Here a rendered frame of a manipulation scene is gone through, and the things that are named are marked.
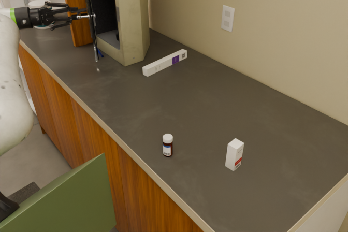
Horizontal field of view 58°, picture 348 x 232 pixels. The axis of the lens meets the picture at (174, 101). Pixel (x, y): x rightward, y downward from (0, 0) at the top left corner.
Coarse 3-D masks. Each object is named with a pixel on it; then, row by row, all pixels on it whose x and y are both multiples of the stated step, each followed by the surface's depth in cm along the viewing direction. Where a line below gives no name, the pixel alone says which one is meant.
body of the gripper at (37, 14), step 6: (42, 6) 138; (30, 12) 135; (36, 12) 135; (42, 12) 138; (36, 18) 136; (42, 18) 139; (48, 18) 139; (36, 24) 138; (42, 24) 140; (48, 24) 141
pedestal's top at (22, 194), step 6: (24, 186) 93; (30, 186) 93; (36, 186) 93; (18, 192) 91; (24, 192) 91; (30, 192) 91; (12, 198) 89; (18, 198) 89; (24, 198) 89; (18, 204) 87
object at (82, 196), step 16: (96, 160) 67; (64, 176) 77; (80, 176) 64; (96, 176) 69; (48, 192) 60; (64, 192) 62; (80, 192) 66; (96, 192) 71; (32, 208) 57; (48, 208) 60; (64, 208) 64; (80, 208) 68; (96, 208) 73; (112, 208) 78; (0, 224) 60; (16, 224) 55; (32, 224) 58; (48, 224) 62; (64, 224) 66; (80, 224) 70; (96, 224) 75; (112, 224) 81
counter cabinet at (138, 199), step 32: (32, 64) 194; (32, 96) 235; (64, 96) 161; (64, 128) 188; (96, 128) 138; (128, 160) 120; (128, 192) 134; (160, 192) 107; (128, 224) 152; (160, 224) 118; (192, 224) 96; (320, 224) 104
